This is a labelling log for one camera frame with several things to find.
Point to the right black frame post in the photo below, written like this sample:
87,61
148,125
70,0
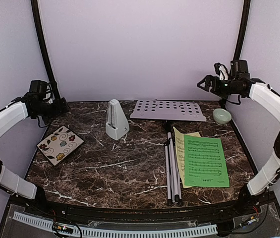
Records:
240,41

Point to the green sheet music page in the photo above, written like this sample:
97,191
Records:
204,162

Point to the left black frame post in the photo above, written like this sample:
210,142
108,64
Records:
43,47

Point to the white slotted cable duct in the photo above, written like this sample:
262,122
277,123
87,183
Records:
67,230

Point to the floral square ceramic plate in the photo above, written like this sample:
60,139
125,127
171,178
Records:
59,144

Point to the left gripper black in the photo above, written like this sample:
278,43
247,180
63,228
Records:
58,109

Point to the black frame post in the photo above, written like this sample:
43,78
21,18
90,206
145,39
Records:
240,41
43,47

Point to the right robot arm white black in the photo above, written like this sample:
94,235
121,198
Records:
258,91

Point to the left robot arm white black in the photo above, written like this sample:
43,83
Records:
31,105

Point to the white metronome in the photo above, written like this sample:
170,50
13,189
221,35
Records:
117,124

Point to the white perforated music stand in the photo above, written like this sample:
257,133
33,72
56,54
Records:
169,111

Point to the yellow sheet music page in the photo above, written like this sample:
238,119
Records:
180,152

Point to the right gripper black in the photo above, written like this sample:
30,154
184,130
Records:
210,78

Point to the pale green ceramic bowl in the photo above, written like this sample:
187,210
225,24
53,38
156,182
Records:
221,116

